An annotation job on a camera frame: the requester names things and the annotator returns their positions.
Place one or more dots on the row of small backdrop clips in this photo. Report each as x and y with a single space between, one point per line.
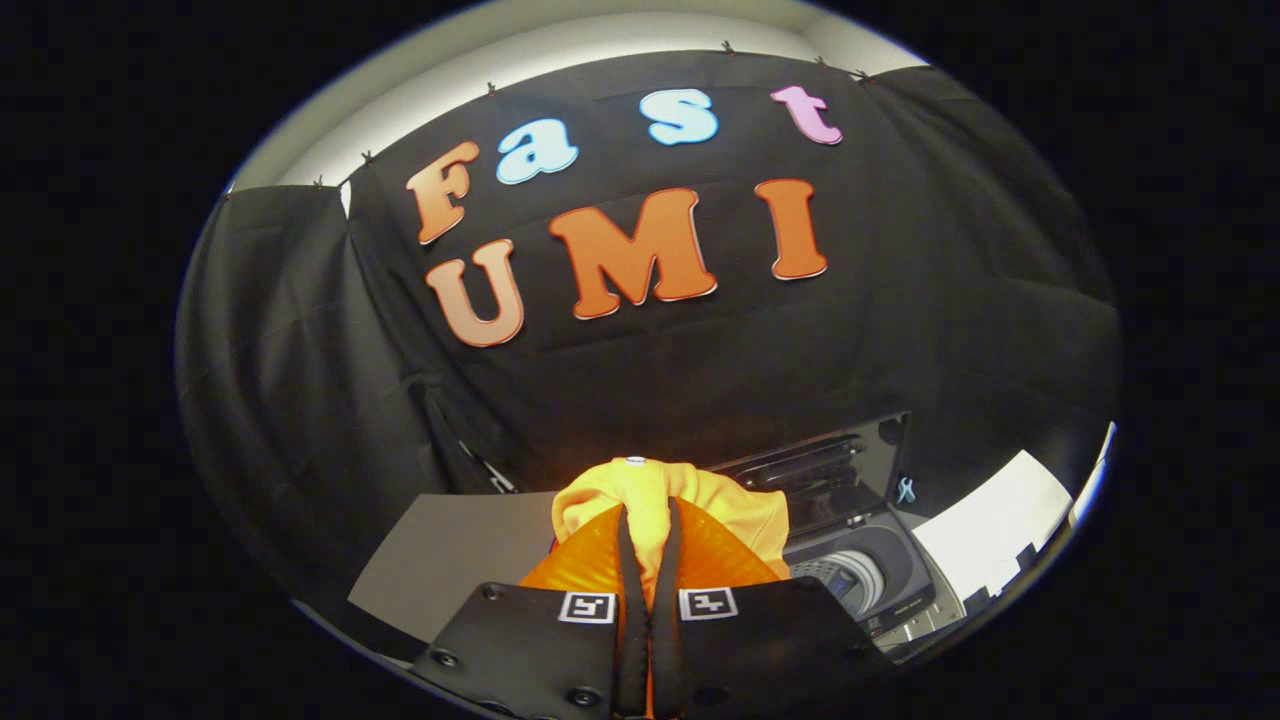
490 89

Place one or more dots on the orange yellow garment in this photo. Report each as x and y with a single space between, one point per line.
645 500

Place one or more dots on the grey washing machine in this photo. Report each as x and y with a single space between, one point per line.
880 570

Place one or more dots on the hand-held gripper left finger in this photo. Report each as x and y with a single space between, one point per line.
530 650

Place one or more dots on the dark glass washing machine lid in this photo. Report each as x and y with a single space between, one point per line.
820 470

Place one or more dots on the grey flat platform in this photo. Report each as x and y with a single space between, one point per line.
450 560

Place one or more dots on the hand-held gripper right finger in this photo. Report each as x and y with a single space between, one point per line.
770 650

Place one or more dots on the thin silver rod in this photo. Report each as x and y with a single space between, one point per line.
492 472

